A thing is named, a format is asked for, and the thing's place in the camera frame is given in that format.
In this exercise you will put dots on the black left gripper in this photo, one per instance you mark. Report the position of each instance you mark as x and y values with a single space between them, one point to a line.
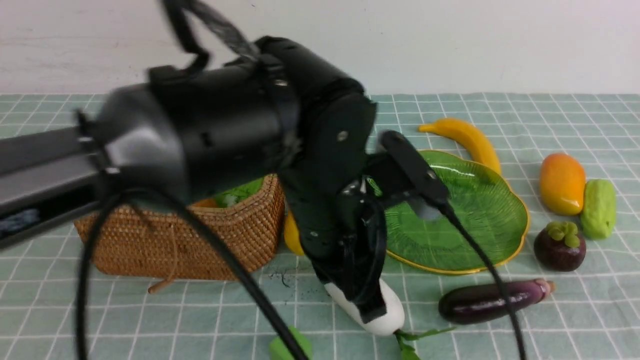
324 145

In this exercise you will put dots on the yellow lemon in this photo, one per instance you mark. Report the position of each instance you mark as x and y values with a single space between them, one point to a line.
291 235

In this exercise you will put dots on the white radish with green stem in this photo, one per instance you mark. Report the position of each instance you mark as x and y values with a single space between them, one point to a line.
388 318

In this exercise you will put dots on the purple eggplant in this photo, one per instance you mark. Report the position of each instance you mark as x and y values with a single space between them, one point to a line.
475 304

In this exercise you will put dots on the yellow banana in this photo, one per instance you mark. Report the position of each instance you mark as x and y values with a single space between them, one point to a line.
472 139

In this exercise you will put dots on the dark purple mangosteen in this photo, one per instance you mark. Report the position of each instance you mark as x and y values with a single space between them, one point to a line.
560 246

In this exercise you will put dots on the light green cucumber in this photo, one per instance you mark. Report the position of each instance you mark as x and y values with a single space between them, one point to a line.
599 213

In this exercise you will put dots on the orange-brown potato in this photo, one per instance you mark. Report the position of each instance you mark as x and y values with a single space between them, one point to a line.
209 202

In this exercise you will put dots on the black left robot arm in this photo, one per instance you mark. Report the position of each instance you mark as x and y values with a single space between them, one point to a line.
192 133

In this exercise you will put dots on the green cube block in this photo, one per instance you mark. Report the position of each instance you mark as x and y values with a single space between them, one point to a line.
278 350

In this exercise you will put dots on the green leaf-shaped glass plate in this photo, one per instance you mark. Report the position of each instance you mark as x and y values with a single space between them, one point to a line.
493 214

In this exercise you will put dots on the orange mango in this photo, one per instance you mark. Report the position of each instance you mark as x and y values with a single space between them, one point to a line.
562 181

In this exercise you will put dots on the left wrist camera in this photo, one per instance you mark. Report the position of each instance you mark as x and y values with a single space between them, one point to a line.
406 177

